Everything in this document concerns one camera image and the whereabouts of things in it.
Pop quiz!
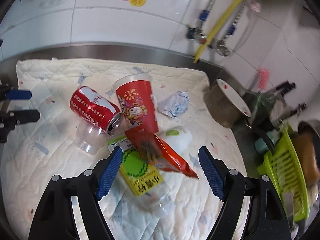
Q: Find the orange snack wrapper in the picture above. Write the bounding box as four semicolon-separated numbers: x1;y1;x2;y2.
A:
124;127;198;179

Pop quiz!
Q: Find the white quilted mat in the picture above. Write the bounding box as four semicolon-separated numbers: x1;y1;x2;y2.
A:
1;59;246;239

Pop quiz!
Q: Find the green dish rack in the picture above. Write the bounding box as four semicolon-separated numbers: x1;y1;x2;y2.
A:
258;124;310;222

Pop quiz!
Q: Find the red soda can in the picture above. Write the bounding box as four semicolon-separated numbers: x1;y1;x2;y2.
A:
70;86;123;135

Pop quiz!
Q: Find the clear plastic cup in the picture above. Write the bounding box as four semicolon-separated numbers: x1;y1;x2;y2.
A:
74;119;108;155

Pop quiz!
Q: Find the brown bowl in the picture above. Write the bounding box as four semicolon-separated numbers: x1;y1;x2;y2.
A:
292;132;319;187

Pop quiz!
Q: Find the green yellow labelled plastic bottle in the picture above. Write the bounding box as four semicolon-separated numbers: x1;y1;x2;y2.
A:
107;132;175;217

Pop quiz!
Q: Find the steel pot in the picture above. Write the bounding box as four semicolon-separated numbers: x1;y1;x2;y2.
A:
204;83;243;128

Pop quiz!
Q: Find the red paper cup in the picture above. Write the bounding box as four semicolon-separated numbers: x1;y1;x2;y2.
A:
112;74;159;133

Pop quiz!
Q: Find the white green paper cup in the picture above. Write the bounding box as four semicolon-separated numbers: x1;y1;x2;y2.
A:
158;126;193;154

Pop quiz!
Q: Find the white plate with cherries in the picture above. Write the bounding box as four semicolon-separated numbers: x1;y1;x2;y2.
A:
216;79;252;118

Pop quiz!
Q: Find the crumpled white blue wrapper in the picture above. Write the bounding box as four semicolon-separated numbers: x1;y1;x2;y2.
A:
157;91;190;119

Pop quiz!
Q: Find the pink brush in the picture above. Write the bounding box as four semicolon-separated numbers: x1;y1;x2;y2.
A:
258;68;270;91

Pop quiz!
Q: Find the right braided metal hose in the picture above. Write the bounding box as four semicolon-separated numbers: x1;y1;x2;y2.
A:
212;2;249;57

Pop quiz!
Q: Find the braided metal hose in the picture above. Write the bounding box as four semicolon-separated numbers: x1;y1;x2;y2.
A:
186;0;226;41
212;2;249;57

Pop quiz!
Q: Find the left braided metal hose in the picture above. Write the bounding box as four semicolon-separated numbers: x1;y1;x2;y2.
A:
186;0;226;41

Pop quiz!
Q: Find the yellow hose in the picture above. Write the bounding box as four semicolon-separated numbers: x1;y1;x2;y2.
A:
192;0;263;64

